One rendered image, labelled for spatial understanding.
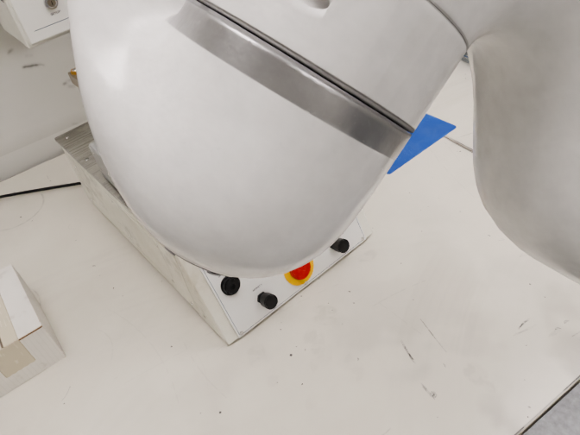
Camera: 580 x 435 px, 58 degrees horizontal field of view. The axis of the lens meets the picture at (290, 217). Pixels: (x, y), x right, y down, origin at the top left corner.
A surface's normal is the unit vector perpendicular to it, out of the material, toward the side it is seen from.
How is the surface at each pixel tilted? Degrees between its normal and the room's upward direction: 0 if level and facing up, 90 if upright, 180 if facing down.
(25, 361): 90
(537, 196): 80
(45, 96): 90
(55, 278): 0
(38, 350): 89
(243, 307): 65
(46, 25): 90
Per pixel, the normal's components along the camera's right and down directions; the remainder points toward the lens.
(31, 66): 0.56, 0.51
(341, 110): 0.28, 0.42
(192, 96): -0.44, -0.05
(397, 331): -0.14, -0.73
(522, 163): -0.85, 0.33
